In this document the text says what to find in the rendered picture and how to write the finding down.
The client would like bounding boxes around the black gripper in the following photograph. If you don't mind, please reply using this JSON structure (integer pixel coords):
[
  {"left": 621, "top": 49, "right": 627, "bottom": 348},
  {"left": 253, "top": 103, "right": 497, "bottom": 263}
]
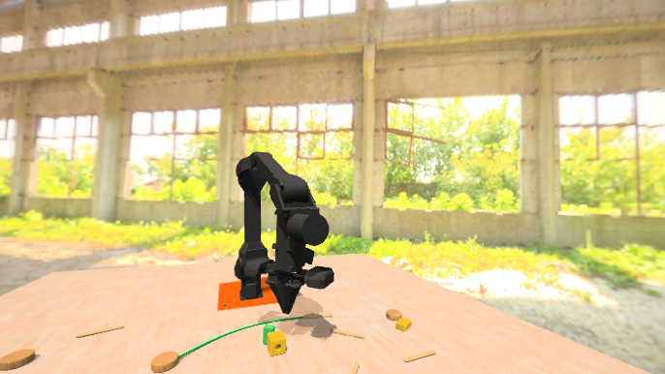
[{"left": 244, "top": 238, "right": 334, "bottom": 315}]

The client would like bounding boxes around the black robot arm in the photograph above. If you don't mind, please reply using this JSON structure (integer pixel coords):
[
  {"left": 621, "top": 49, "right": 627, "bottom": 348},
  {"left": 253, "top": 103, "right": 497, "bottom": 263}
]
[{"left": 234, "top": 151, "right": 330, "bottom": 301}]

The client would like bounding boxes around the yellow square block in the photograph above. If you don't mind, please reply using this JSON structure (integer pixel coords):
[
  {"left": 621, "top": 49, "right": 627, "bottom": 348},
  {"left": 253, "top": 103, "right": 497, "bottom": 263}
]
[{"left": 267, "top": 330, "right": 286, "bottom": 357}]

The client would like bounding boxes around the small yellow block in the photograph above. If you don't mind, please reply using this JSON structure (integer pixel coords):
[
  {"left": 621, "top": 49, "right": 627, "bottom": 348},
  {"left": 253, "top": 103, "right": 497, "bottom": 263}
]
[{"left": 396, "top": 318, "right": 412, "bottom": 331}]

